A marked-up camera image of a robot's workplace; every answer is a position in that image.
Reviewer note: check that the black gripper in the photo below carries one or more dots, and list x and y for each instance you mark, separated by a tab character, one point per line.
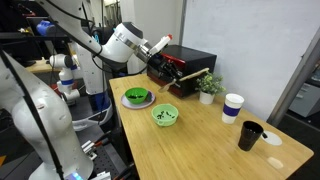
169	70

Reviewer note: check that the beige plastic spoon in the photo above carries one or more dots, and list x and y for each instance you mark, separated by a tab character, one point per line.
167	86

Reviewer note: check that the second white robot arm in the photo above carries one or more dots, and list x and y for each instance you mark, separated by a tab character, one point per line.
66	77

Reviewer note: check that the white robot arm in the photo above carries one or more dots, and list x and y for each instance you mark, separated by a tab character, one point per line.
126	40

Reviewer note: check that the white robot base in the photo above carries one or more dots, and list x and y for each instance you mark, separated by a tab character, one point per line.
44	120

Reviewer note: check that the dark objects in bowl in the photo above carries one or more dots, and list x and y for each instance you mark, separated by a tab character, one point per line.
135	97

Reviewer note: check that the bright green bowl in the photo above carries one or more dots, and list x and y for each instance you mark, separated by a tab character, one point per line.
136	91

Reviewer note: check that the light green pot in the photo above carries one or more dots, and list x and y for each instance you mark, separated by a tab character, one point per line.
164	107

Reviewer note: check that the dark objects in pot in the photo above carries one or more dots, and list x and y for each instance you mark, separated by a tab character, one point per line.
165	115

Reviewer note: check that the red black microwave oven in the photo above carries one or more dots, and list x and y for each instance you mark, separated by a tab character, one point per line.
188	61

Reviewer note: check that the small potted green plant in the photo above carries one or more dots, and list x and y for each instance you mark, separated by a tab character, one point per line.
208	86

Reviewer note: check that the white round plate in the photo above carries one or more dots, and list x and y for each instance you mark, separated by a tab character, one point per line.
125	102

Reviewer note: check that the white cup blue band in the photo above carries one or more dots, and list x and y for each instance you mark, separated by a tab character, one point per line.
232	106

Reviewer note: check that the black plastic cup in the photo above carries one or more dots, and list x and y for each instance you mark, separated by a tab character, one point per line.
250	133

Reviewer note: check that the white round lid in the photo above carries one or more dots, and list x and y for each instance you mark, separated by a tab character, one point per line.
271	138

